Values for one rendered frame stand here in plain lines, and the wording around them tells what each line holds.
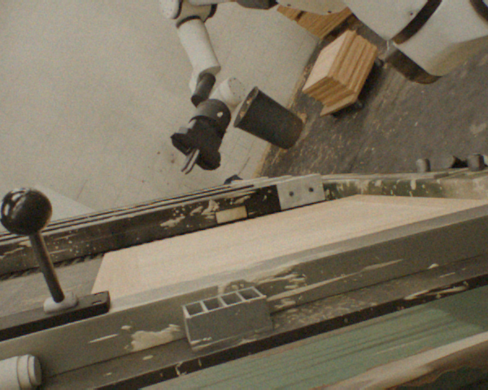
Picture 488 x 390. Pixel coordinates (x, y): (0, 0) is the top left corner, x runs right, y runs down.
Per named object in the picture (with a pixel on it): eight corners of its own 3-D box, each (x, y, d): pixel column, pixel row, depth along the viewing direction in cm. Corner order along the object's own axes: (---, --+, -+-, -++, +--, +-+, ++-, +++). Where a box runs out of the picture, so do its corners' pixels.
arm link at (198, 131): (204, 177, 110) (220, 145, 118) (229, 159, 103) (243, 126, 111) (162, 144, 105) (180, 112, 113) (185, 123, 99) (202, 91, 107)
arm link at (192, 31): (184, 73, 119) (156, 5, 120) (216, 69, 124) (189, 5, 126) (202, 49, 110) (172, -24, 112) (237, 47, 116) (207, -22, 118)
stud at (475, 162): (489, 170, 77) (486, 152, 77) (476, 173, 76) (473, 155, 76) (478, 171, 79) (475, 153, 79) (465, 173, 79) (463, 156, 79)
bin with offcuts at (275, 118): (312, 110, 507) (261, 80, 492) (293, 152, 499) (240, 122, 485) (294, 119, 556) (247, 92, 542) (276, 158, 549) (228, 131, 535)
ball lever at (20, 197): (88, 324, 42) (43, 198, 34) (42, 336, 41) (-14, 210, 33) (86, 295, 45) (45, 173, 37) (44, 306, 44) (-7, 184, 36)
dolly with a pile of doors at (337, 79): (390, 54, 380) (350, 27, 371) (364, 110, 373) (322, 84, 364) (353, 75, 439) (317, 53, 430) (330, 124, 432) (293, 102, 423)
